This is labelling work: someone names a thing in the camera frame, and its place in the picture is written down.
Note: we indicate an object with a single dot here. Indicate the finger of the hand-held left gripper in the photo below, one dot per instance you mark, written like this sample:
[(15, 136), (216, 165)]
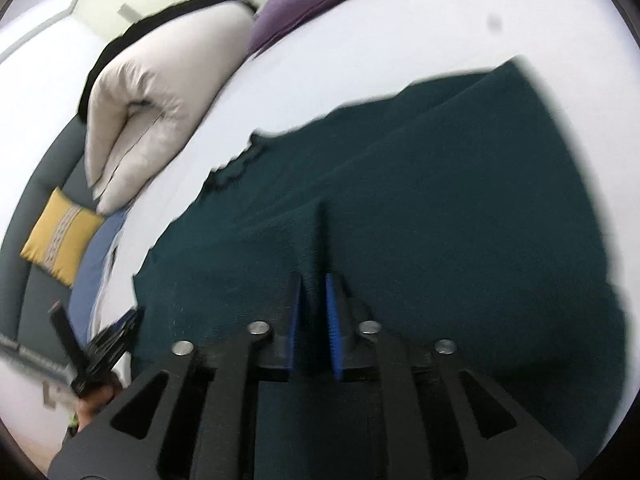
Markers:
[(107, 345), (65, 332)]

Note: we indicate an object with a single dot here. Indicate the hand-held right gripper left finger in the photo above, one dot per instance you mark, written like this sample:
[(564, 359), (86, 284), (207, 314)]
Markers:
[(295, 322)]

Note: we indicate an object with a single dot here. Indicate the black blanket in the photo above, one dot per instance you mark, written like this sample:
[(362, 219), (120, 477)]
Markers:
[(107, 57)]

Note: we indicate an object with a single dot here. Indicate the dark green knit sweater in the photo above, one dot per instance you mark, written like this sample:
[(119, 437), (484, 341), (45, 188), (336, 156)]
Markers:
[(425, 185)]

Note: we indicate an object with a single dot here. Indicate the beige folded duvet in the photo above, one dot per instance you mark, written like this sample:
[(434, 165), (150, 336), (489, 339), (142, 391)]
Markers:
[(150, 90)]

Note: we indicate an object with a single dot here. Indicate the person's left hand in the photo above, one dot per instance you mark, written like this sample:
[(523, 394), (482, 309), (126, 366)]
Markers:
[(95, 402)]

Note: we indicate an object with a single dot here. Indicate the grey upholstered headboard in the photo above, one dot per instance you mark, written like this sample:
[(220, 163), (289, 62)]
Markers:
[(50, 160)]

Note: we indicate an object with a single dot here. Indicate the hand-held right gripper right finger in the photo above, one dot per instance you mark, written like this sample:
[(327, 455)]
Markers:
[(334, 325)]

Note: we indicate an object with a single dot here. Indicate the bed with white sheet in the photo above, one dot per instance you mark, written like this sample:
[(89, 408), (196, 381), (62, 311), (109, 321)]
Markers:
[(380, 35)]

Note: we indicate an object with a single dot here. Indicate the blue pillow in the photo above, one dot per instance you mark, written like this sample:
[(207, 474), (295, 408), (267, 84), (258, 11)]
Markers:
[(90, 270)]

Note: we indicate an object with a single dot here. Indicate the yellow cushion with patterned band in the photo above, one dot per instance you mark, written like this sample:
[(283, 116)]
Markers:
[(50, 240)]

